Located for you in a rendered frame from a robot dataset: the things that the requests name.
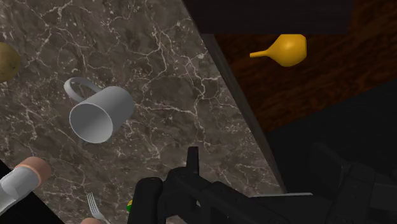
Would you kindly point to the yellow long-necked vase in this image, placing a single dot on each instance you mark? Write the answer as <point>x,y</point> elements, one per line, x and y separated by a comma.
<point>288,49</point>

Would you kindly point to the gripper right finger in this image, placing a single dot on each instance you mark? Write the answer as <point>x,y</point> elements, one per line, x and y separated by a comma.
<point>359,192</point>

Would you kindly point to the silver fork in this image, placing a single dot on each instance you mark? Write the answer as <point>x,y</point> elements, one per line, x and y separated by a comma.
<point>94,208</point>

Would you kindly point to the grey bottle with brown cork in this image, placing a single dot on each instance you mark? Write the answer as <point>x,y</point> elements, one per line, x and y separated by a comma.
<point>21,180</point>

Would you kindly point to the green and yellow object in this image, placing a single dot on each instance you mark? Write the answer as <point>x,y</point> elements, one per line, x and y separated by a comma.
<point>129,206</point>

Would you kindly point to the brown potato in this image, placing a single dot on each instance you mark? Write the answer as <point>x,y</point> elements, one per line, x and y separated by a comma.
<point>7,62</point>

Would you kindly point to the pink round object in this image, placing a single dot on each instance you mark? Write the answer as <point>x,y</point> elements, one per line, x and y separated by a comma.
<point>91,221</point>

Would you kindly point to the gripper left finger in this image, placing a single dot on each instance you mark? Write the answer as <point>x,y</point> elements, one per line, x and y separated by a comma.
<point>149,198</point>

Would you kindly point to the grey mug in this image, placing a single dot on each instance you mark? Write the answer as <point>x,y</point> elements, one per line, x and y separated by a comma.
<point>102,111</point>

